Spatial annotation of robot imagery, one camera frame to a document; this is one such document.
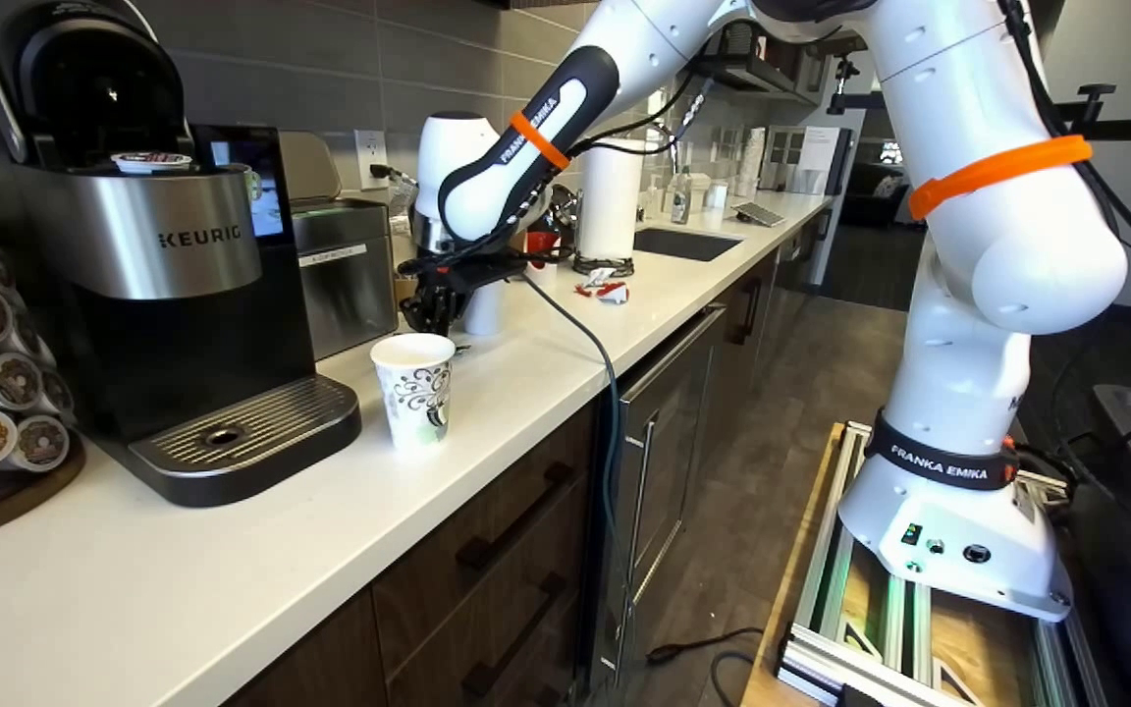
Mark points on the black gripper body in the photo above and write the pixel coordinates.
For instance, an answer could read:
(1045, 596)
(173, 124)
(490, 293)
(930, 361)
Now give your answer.
(455, 274)

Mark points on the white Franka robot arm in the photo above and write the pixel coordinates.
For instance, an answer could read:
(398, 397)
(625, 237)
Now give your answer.
(984, 288)

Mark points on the aluminium robot base stand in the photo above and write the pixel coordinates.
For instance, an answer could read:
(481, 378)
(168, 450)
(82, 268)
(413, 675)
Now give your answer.
(932, 652)

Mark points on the patterned white paper cup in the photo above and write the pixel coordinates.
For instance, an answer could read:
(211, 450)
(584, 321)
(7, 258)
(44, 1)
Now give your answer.
(413, 385)

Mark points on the white mug shard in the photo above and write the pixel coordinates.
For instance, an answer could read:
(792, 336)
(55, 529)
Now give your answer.
(614, 297)

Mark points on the stainless steel bin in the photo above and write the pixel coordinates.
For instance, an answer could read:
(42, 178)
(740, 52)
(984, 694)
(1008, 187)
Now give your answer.
(343, 275)

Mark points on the white paper towel roll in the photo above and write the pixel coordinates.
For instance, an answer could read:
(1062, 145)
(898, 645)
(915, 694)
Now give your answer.
(610, 203)

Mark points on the dark countertop sink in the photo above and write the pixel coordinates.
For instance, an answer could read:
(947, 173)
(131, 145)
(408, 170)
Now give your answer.
(684, 243)

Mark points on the black Keurig coffee machine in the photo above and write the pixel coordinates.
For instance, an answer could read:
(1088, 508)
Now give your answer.
(173, 328)

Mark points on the dark wooden counter cabinet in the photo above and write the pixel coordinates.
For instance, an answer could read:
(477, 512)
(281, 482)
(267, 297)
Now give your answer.
(490, 592)

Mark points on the coffee pod in machine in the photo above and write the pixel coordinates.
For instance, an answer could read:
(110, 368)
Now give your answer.
(150, 161)

